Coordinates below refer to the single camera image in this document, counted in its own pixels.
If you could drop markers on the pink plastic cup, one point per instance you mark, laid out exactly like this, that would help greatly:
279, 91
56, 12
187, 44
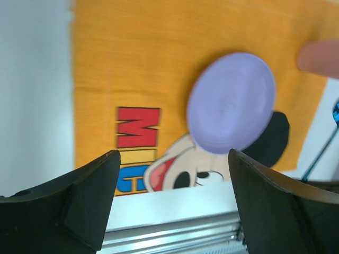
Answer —
320, 57

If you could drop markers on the aluminium mounting rail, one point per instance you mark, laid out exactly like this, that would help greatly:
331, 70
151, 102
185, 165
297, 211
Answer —
214, 234

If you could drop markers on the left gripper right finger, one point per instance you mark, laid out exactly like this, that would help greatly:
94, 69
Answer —
280, 214

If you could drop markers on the purple plastic plate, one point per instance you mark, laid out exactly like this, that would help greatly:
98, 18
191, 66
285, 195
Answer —
231, 103

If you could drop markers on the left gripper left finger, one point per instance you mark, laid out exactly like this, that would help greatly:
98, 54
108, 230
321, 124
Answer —
68, 213

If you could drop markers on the blue metal spoon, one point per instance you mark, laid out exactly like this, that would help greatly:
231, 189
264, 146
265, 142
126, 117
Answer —
312, 166

